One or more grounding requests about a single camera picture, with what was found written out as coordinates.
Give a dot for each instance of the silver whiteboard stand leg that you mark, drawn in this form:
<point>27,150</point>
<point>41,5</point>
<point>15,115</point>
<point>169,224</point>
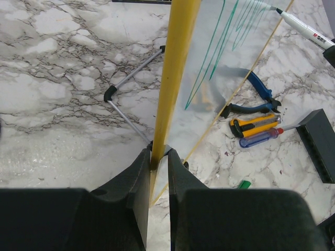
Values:
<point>135,97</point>

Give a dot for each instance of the yellow framed whiteboard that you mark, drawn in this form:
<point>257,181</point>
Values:
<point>227,40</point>

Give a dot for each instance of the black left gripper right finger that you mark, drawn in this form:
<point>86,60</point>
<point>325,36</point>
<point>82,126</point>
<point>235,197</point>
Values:
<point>203,218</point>

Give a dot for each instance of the blue red precision screwdriver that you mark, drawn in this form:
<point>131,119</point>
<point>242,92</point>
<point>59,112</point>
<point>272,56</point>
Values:
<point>264,136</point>

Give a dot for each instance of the black rectangular eraser block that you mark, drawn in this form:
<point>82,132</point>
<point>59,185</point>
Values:
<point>317,135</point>

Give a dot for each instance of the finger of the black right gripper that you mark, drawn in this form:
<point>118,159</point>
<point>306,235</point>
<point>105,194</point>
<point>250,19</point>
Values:
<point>329,54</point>

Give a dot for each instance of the white green whiteboard marker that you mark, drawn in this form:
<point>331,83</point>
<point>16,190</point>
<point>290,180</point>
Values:
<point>305,30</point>

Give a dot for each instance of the blue handled cutting pliers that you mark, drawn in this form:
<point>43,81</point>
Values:
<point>264,100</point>

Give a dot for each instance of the green marker cap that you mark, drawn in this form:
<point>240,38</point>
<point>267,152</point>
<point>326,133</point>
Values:
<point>244,184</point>

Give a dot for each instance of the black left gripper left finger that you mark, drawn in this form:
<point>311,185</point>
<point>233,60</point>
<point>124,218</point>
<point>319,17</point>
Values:
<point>113,216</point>

